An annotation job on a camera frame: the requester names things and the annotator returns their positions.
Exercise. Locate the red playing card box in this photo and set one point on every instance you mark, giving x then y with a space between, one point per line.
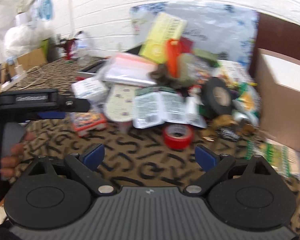
83 123

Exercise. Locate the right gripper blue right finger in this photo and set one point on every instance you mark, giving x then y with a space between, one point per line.
205 158

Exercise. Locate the clear zip bag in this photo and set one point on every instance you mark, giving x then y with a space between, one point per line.
128 69

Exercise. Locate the floral plastic bag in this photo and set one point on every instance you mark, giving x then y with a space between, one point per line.
227 30

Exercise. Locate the red tape roll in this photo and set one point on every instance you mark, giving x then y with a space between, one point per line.
177 136

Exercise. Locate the orange silicone brush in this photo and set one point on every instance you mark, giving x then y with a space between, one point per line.
173 50

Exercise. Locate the white blue medicine box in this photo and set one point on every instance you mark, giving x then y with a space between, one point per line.
91 89

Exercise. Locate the olive green card box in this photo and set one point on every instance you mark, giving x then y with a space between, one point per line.
192 70

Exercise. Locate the green cracker snack packet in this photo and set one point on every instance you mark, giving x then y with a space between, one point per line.
284 160

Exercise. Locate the silver black tin case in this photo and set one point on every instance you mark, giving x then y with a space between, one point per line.
90 70

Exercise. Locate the white blister pack barcode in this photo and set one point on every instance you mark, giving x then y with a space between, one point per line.
156 108

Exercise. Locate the yellow medicine box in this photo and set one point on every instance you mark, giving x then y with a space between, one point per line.
164 28

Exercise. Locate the green yellow snack packet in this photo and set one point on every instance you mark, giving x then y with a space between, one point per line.
249 103

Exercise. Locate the dark brown box lid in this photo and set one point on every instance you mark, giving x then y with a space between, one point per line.
276 35

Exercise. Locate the red artificial plant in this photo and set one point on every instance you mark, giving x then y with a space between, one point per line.
66 45

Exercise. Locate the person's left hand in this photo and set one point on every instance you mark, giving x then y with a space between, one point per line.
10 162

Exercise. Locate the black electrical tape roll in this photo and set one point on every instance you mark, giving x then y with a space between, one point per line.
216 98

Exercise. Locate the tan cardboard box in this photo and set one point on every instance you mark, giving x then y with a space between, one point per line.
278 83

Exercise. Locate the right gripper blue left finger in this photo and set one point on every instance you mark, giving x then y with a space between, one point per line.
93 156

